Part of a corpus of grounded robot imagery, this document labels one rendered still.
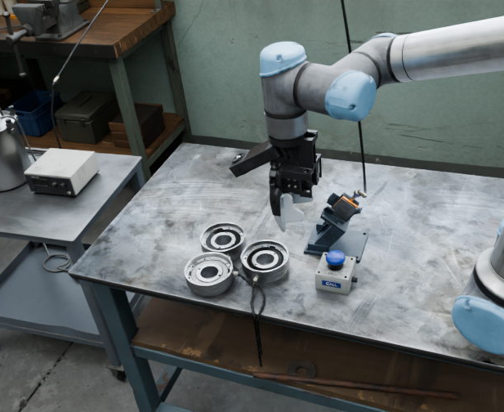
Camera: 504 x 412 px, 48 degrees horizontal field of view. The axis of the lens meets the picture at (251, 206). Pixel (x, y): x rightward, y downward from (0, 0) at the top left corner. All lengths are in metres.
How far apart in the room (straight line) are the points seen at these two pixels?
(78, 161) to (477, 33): 1.32
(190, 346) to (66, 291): 0.89
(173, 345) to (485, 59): 0.99
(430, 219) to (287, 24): 1.57
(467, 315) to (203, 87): 2.34
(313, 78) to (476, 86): 1.85
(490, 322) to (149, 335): 0.89
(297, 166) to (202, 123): 2.17
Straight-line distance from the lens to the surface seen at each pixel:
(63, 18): 2.73
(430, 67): 0.93
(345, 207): 1.23
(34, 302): 2.27
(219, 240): 1.33
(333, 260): 1.17
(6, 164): 1.96
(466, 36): 0.91
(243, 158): 1.06
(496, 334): 0.94
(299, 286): 1.22
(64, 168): 1.87
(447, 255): 1.31
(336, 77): 0.89
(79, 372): 2.26
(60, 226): 1.76
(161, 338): 1.51
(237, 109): 3.04
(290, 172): 1.02
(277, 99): 0.95
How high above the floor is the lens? 1.66
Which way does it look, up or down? 36 degrees down
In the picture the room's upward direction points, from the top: 7 degrees counter-clockwise
